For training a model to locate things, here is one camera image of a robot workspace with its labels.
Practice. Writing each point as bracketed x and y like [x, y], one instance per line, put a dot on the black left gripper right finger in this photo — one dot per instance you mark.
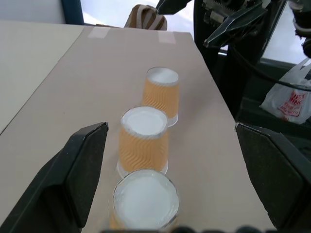
[279, 174]

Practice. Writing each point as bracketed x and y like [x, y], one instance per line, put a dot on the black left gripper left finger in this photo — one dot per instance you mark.
[60, 174]

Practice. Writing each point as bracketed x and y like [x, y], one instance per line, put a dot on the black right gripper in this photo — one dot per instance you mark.
[226, 8]

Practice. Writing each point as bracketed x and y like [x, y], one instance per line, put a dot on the clear tape strip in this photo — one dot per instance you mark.
[99, 32]
[167, 37]

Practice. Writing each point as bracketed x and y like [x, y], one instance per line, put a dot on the brown striped cloth bag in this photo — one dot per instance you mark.
[143, 18]

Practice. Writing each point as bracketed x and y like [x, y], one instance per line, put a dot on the white red-printed plastic bag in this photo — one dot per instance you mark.
[286, 97]

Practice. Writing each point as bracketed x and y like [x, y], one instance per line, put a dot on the orange ribbed paper cup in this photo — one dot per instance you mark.
[160, 97]
[145, 199]
[143, 153]

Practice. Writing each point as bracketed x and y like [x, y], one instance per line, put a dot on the brown cardboard sheet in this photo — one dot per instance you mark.
[73, 85]

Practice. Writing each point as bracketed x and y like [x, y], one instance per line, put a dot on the blue window frame post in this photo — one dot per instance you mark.
[74, 12]

